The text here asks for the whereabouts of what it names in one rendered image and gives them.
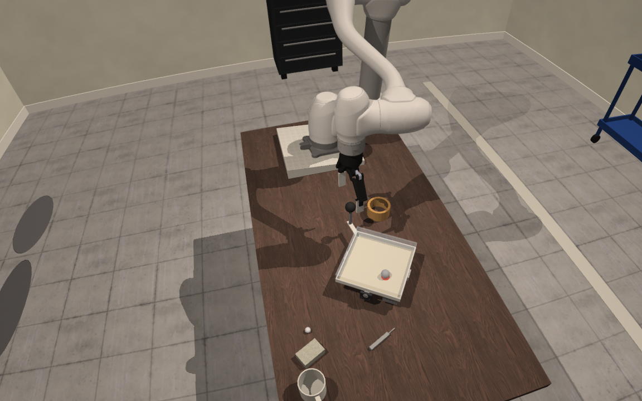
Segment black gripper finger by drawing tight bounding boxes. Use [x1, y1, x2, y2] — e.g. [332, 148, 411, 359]
[347, 168, 367, 213]
[336, 154, 346, 187]

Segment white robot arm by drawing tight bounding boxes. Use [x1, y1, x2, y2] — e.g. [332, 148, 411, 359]
[299, 0, 432, 158]

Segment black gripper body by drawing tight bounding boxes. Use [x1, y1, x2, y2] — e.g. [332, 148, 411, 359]
[340, 153, 363, 177]

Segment white mug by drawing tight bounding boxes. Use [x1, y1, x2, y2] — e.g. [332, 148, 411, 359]
[297, 368, 327, 401]

